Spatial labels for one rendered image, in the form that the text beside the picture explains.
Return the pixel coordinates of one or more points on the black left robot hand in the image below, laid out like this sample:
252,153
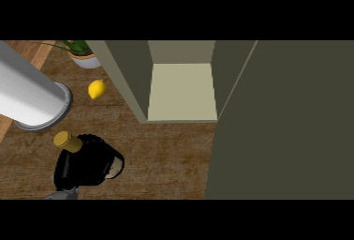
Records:
88,165

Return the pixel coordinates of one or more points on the dark olive cabinet door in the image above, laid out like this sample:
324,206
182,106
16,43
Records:
286,125

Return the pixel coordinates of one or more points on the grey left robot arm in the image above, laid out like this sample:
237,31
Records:
63,195

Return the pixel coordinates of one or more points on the black wine bottle gold cap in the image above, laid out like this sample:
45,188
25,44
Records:
69,140

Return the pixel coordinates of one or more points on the yellow lemon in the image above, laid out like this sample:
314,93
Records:
97,89

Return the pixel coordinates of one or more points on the white cylinder with grey rim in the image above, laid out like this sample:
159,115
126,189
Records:
27,93

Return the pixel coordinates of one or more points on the olive green open cabinet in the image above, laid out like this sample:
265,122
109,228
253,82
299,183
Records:
182,93

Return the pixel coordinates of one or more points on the green plant in white pot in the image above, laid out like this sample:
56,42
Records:
85,59

